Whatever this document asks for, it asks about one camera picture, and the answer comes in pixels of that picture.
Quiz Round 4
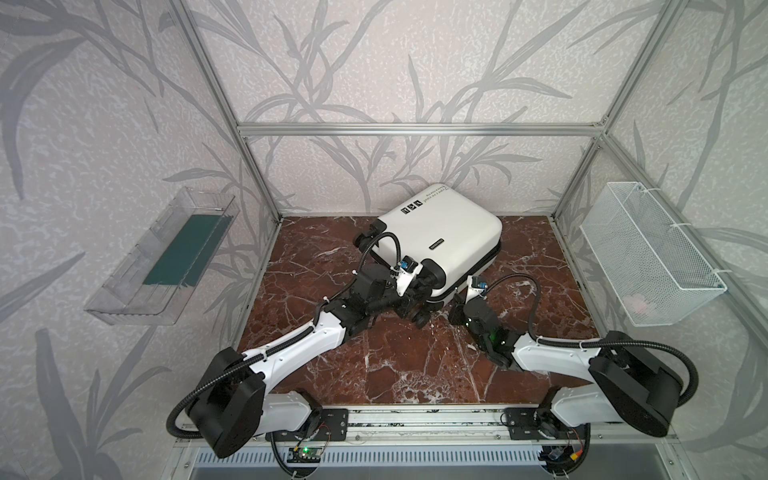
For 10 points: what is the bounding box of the white hard-shell suitcase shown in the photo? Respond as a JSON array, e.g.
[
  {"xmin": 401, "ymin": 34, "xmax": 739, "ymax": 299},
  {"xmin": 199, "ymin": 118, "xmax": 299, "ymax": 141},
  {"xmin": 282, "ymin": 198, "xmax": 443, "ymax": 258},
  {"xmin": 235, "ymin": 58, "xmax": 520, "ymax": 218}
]
[{"xmin": 353, "ymin": 183, "xmax": 502, "ymax": 328}]

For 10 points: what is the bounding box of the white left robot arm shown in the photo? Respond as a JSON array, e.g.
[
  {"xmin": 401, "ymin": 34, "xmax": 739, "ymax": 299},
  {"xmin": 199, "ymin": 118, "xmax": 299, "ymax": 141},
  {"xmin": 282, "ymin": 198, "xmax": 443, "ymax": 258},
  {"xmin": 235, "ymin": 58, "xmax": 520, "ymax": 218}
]
[{"xmin": 166, "ymin": 232, "xmax": 444, "ymax": 458}]

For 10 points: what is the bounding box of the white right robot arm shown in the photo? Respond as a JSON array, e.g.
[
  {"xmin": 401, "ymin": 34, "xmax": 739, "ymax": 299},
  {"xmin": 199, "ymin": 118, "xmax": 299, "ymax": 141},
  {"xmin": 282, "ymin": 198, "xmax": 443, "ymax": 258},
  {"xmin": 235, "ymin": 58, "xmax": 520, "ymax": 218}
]
[{"xmin": 449, "ymin": 276, "xmax": 700, "ymax": 439}]

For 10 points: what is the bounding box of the pink object in basket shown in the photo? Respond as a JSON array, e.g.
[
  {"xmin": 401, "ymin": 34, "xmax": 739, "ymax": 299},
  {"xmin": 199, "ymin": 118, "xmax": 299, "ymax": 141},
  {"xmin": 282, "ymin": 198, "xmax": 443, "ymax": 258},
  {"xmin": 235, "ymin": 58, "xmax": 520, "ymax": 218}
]
[{"xmin": 622, "ymin": 293, "xmax": 656, "ymax": 316}]

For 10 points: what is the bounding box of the green circuit board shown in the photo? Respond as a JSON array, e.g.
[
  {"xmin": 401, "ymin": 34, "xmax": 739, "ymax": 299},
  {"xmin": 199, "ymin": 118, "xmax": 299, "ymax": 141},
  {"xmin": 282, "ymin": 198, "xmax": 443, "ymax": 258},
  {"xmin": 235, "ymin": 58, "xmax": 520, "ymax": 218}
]
[{"xmin": 286, "ymin": 446, "xmax": 325, "ymax": 464}]

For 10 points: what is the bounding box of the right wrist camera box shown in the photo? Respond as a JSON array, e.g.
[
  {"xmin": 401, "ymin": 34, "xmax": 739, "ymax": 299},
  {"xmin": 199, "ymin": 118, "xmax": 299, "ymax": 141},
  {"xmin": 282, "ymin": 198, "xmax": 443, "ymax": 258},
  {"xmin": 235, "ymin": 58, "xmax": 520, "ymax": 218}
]
[{"xmin": 465, "ymin": 275, "xmax": 488, "ymax": 303}]

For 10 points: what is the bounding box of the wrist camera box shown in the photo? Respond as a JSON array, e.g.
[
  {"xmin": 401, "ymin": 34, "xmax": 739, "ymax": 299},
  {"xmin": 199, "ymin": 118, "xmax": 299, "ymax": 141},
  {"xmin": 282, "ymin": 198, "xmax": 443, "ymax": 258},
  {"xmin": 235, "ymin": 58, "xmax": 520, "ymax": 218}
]
[
  {"xmin": 396, "ymin": 255, "xmax": 423, "ymax": 297},
  {"xmin": 465, "ymin": 275, "xmax": 488, "ymax": 303}
]

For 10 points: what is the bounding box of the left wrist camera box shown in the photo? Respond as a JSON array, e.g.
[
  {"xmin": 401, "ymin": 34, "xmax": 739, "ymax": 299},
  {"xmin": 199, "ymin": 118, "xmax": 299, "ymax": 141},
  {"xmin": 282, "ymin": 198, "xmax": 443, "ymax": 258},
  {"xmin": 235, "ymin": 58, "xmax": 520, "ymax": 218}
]
[{"xmin": 396, "ymin": 255, "xmax": 423, "ymax": 297}]

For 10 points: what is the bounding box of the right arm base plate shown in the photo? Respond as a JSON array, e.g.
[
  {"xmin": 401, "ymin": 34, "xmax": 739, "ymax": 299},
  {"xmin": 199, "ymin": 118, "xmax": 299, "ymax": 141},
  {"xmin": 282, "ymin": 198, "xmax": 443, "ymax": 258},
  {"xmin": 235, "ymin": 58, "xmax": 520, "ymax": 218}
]
[{"xmin": 500, "ymin": 407, "xmax": 558, "ymax": 441}]

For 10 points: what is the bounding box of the aluminium frame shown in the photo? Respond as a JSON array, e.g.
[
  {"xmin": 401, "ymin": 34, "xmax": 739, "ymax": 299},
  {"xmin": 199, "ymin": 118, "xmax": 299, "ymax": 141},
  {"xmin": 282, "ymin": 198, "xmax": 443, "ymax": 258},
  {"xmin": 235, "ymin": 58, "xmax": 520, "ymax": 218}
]
[{"xmin": 167, "ymin": 0, "xmax": 768, "ymax": 337}]

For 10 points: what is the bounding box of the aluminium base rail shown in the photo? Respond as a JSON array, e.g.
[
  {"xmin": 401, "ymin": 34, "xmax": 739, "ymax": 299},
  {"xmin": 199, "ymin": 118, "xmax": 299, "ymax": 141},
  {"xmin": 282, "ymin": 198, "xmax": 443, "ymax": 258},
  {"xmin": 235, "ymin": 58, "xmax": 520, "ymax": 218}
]
[{"xmin": 173, "ymin": 403, "xmax": 682, "ymax": 448}]

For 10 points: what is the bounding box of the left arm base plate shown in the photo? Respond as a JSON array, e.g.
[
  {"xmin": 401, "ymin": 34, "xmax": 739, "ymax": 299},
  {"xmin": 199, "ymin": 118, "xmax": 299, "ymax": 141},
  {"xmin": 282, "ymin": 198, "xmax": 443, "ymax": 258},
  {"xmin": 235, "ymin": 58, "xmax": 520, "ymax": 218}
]
[{"xmin": 297, "ymin": 408, "xmax": 350, "ymax": 442}]

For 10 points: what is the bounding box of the right circuit board with wires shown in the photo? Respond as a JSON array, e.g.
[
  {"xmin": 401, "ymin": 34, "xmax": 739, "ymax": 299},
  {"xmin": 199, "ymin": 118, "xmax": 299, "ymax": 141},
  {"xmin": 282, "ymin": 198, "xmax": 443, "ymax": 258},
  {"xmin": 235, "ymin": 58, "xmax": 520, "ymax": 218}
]
[{"xmin": 539, "ymin": 445, "xmax": 585, "ymax": 472}]

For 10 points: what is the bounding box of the white wire basket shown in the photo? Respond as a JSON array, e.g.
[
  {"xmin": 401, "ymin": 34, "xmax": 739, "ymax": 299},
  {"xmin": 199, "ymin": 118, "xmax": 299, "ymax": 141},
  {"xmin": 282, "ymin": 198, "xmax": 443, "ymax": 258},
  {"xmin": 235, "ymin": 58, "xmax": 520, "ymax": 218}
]
[{"xmin": 580, "ymin": 182, "xmax": 728, "ymax": 327}]

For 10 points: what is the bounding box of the clear plastic wall shelf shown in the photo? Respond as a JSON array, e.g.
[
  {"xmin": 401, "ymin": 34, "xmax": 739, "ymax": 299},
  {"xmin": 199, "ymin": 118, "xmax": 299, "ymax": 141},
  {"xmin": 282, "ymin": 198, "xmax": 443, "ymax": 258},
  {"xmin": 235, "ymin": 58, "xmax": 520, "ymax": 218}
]
[{"xmin": 84, "ymin": 187, "xmax": 240, "ymax": 326}]

